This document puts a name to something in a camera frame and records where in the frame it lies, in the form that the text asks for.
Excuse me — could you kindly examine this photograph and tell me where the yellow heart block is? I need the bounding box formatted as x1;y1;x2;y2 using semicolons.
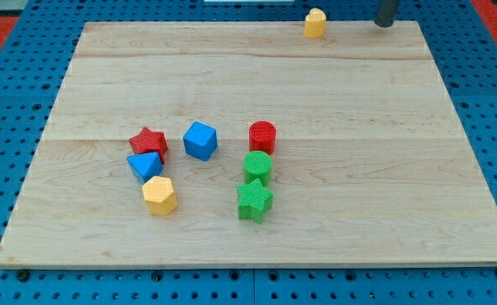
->
303;8;327;38

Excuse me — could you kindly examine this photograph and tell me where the green cylinder block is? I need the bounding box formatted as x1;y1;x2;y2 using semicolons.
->
242;151;273;186

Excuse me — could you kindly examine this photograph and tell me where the red cylinder block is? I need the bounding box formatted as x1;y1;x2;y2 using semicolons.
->
249;120;277;155

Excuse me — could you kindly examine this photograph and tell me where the green star block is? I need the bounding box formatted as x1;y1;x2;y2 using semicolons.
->
237;178;273;224

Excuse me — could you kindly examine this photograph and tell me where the blue cube block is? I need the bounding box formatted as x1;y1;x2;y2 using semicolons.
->
183;121;218;162

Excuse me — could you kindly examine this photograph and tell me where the yellow hexagon block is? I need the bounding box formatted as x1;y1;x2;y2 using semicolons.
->
141;176;178;216

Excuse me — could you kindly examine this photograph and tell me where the red star block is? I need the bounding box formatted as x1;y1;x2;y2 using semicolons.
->
128;127;168;164

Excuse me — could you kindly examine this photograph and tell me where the blue triangle block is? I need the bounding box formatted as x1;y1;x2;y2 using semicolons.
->
126;152;163;184

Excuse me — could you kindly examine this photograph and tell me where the wooden board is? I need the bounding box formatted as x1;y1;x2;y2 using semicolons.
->
0;21;497;269

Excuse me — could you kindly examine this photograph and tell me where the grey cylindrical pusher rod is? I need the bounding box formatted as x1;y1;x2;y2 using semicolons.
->
374;0;400;28

